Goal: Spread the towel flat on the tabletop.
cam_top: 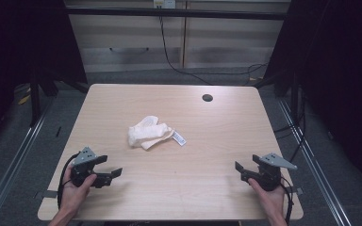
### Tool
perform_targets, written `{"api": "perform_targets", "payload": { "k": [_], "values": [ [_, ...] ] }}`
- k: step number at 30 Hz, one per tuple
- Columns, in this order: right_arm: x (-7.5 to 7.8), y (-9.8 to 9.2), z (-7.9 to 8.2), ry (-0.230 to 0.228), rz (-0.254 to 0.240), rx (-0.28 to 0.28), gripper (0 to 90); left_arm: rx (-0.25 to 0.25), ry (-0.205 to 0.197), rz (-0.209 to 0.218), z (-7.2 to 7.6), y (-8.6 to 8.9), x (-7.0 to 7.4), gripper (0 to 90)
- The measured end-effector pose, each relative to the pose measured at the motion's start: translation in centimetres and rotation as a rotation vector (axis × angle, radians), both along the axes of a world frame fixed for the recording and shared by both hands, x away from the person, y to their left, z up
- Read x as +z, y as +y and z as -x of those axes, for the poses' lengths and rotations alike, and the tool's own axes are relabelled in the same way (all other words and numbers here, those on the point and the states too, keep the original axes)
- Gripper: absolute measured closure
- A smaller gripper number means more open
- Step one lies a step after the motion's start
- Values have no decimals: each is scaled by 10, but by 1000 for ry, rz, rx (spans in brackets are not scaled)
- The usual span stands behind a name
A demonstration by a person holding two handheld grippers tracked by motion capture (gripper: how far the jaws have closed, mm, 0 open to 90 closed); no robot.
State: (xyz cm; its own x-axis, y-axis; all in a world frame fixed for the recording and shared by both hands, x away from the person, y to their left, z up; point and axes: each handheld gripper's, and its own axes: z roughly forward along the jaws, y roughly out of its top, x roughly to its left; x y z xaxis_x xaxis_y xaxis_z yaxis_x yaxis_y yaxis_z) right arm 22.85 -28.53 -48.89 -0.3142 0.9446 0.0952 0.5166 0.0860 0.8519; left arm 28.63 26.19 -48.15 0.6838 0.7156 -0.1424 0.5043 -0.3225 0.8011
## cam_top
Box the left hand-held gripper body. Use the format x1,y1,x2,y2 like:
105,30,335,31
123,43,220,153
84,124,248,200
70,146,99,188

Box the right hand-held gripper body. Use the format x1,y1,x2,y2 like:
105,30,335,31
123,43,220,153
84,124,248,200
256,152,298,192

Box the white cloth with pink print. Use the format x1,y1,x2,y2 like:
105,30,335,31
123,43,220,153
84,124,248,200
127,115,188,152

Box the person's right hand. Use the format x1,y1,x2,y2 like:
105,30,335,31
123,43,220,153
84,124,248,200
247,178,286,218

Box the person's left hand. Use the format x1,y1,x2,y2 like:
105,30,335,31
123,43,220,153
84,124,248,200
60,166,98,212

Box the black metal stand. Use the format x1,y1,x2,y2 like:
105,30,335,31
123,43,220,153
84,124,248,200
272,70,300,124
28,70,59,127

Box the yellow floor tape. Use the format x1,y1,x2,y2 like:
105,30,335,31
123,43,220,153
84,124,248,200
17,88,32,106

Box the black curtain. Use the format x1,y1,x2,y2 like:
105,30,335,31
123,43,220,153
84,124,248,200
262,0,362,197
0,0,89,158

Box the black horizontal bar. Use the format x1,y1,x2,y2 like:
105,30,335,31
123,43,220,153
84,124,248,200
65,7,292,22

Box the grey table edge bracket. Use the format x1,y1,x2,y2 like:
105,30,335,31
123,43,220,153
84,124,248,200
284,186,304,196
33,189,59,200

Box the right hand-held gripper black cable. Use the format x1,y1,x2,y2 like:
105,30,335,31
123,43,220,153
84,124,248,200
279,176,295,226

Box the hand-held gripper black cable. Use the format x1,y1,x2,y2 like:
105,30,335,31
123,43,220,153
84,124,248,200
57,152,81,210
279,176,295,226

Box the left hand-held gripper black cable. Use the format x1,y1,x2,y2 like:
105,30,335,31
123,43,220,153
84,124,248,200
57,152,81,210

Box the black floor cables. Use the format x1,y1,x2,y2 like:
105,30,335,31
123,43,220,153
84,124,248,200
272,90,307,165

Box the metal floor rail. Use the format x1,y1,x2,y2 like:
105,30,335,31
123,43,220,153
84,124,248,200
277,98,354,226
0,98,55,226

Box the dark wall handle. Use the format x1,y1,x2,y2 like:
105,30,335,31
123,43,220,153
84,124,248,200
108,46,150,54

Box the long black wall cable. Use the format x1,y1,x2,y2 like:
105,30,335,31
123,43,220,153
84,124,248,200
157,5,269,87

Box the white wall socket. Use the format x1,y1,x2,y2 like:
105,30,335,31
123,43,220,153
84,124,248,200
152,0,177,9

